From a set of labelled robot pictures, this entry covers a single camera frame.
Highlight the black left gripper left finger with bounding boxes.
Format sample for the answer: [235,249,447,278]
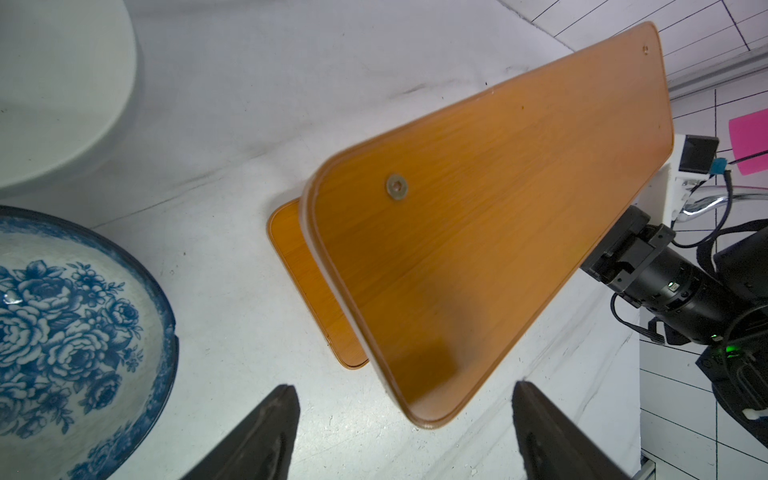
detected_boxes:
[185,384,300,479]

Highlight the wooden two-tier shelf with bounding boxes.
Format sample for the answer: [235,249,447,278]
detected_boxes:
[267,22,674,429]

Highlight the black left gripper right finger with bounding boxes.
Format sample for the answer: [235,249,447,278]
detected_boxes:
[512,381,628,480]

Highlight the chrome pink cup stand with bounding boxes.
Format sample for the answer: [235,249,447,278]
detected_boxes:
[678,109,767,227]

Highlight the white ceramic bowl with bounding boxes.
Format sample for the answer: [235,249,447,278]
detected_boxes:
[1,1,138,197]

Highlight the blue patterned ceramic bowl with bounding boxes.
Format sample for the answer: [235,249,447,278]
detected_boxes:
[1,206,179,479]

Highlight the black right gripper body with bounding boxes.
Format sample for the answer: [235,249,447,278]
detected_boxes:
[580,205,675,300]

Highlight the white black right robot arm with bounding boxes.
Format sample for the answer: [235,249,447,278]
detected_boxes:
[581,206,767,444]

